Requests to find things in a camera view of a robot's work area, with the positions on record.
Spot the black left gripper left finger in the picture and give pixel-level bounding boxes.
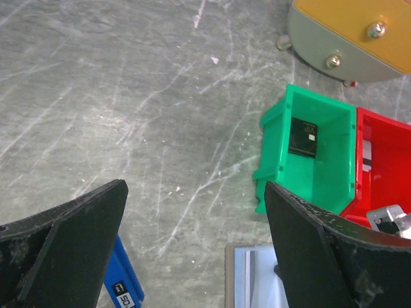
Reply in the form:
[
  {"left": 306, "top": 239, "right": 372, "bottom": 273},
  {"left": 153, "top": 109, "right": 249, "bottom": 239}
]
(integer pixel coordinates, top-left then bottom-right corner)
[{"left": 1, "top": 179, "right": 128, "bottom": 308}]

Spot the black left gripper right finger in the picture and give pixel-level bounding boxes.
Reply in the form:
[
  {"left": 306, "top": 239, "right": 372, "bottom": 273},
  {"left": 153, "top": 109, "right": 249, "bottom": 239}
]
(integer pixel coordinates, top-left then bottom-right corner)
[{"left": 265, "top": 182, "right": 410, "bottom": 307}]

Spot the blue card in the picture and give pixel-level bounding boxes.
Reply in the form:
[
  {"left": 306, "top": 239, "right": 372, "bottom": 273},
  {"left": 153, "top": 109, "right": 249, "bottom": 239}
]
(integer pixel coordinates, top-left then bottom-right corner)
[{"left": 103, "top": 235, "right": 144, "bottom": 308}]

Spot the grey card holder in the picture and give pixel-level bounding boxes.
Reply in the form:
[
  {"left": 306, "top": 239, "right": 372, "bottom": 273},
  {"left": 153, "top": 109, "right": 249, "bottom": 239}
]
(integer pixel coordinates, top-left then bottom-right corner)
[{"left": 225, "top": 244, "right": 288, "bottom": 308}]

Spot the green plastic bin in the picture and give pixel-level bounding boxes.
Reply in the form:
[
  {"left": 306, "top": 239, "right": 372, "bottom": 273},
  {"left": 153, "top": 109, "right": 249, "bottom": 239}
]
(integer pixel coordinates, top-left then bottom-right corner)
[{"left": 252, "top": 85, "right": 356, "bottom": 214}]

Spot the red double plastic bin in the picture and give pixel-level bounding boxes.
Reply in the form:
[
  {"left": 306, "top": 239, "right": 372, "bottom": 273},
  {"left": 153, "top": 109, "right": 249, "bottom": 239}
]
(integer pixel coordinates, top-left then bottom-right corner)
[{"left": 340, "top": 107, "right": 410, "bottom": 227}]

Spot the white card with black stripe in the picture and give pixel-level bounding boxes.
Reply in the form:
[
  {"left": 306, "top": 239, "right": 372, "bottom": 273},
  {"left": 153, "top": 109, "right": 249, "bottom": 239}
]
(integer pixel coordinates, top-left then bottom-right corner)
[{"left": 362, "top": 140, "right": 372, "bottom": 172}]

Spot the black card in green bin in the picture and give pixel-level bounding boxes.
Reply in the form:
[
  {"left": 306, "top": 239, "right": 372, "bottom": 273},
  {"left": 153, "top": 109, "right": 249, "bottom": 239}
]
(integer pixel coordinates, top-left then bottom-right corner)
[{"left": 288, "top": 117, "right": 318, "bottom": 158}]

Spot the round three-drawer cabinet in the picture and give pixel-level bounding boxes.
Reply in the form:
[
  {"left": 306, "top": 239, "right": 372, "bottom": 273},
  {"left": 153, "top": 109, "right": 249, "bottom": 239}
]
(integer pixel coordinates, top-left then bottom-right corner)
[{"left": 276, "top": 0, "right": 410, "bottom": 87}]

